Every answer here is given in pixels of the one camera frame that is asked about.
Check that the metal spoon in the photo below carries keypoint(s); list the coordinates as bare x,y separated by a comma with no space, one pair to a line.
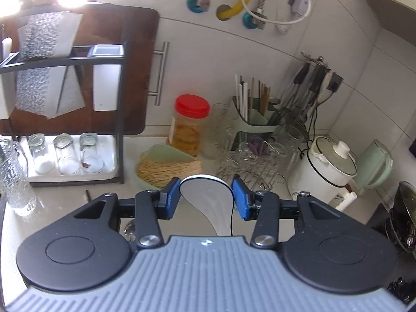
129,229

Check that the green electric kettle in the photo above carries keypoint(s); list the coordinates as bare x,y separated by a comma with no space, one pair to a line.
373,162

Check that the white tray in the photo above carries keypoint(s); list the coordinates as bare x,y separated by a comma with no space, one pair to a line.
109,156

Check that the hanging kitchen utensils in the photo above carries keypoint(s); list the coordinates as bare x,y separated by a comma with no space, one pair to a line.
305,87

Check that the group of clear glass cups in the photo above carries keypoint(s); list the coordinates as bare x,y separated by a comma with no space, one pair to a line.
253,159

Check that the small clear glass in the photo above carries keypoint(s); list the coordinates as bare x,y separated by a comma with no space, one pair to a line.
66,154
40,152
91,152

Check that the dried noodles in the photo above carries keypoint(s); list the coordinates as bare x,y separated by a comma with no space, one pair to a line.
169,170

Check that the overhead cabinet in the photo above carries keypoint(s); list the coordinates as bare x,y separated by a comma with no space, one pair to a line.
393,6

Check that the large glass mug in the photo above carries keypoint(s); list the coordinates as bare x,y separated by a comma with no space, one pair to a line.
292,143

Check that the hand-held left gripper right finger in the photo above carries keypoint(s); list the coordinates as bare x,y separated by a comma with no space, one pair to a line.
240,201

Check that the wooden cutting board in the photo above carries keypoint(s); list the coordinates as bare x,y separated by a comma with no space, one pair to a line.
136,39

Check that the black wok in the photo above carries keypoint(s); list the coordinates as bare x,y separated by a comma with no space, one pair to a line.
404,214

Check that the white rack container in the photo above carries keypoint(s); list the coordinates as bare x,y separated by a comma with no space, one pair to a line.
107,84
3,87

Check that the white electric cooker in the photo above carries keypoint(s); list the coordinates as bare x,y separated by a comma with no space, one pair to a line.
315,172

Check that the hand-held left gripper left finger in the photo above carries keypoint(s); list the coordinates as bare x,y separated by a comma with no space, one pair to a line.
172,201

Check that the black wall outlet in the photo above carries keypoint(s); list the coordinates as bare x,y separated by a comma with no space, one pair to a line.
336,83

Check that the green utensil holder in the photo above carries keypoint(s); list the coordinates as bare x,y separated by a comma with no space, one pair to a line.
256,123

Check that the tall textured glass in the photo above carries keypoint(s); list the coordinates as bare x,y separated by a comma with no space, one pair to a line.
16,185

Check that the purple cup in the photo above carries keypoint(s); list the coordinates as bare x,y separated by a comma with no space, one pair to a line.
256,144

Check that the embossed silver sheet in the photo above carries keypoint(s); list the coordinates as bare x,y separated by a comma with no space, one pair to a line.
35,71

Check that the grey flat sheet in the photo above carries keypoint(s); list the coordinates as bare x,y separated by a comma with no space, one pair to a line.
70,94

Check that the red-lid plastic jar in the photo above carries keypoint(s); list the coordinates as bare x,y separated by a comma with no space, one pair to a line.
188,126

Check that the clear ribbed glass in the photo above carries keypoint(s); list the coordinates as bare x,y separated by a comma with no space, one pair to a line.
216,133

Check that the green plastic basket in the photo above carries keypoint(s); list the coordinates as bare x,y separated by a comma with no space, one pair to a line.
159,152

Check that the black metal rack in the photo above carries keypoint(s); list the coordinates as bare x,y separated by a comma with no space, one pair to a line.
121,104

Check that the bundle of chopsticks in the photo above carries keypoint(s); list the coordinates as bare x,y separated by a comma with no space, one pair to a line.
252,94

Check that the blue pipe valve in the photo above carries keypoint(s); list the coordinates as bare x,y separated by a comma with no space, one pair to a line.
252,21
199,2

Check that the white ceramic spoon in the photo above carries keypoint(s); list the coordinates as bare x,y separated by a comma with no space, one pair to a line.
208,201

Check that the black stove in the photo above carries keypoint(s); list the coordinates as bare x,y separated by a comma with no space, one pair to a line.
382,224

